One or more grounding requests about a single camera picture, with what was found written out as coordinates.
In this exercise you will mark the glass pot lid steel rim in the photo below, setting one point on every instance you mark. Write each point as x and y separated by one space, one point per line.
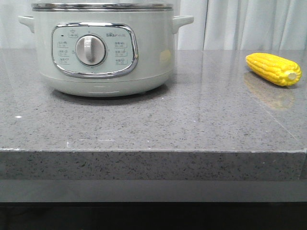
57 6

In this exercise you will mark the pale green electric cooking pot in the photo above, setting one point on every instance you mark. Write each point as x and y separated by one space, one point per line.
105 53

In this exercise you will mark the white pleated curtain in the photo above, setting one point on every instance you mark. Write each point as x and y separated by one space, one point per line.
218 24

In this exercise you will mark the yellow corn cob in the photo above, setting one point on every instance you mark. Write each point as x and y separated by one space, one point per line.
275 69

